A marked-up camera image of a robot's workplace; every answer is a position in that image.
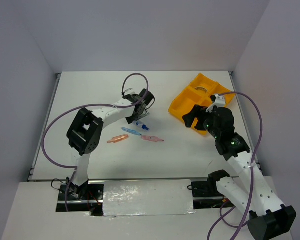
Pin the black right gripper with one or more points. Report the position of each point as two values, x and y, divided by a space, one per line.
188 118

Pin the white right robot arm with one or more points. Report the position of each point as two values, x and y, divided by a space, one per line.
268 216

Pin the blue highlighter pen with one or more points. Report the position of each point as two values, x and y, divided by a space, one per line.
131 131

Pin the silver foil sheet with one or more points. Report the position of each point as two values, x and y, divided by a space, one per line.
147 198

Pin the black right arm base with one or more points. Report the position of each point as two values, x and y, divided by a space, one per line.
205 194

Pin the pink highlighter pen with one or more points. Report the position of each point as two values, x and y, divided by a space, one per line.
151 138

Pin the yellow compartment bin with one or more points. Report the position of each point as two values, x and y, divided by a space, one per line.
189 97

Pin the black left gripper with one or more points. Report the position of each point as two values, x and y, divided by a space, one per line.
131 119

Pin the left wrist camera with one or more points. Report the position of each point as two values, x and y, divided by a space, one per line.
128 94

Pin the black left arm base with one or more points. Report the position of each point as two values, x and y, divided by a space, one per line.
87 199

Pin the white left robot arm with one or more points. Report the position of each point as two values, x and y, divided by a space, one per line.
85 132

